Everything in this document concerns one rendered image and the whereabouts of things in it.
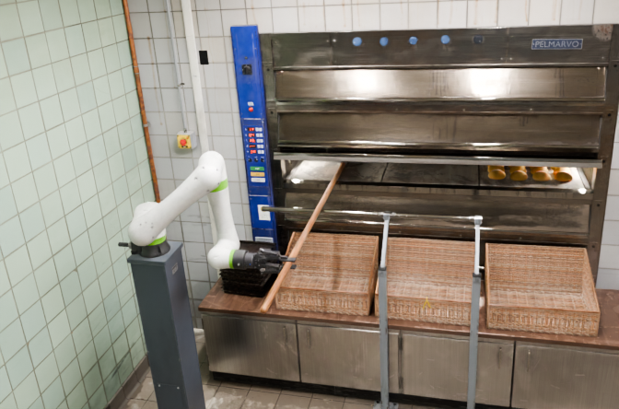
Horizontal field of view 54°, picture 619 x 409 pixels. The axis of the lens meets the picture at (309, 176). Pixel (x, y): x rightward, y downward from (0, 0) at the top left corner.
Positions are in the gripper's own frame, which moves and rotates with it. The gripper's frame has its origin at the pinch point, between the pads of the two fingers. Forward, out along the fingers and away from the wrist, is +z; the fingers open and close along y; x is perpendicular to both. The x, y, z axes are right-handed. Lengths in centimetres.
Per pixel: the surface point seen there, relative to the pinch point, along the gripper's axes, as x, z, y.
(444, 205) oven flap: -103, 66, 14
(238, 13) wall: -101, -52, -102
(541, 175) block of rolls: -117, 121, -3
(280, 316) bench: -46, -23, 63
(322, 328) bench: -47, 2, 69
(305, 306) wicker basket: -52, -9, 58
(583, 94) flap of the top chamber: -100, 136, -55
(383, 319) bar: -41, 38, 55
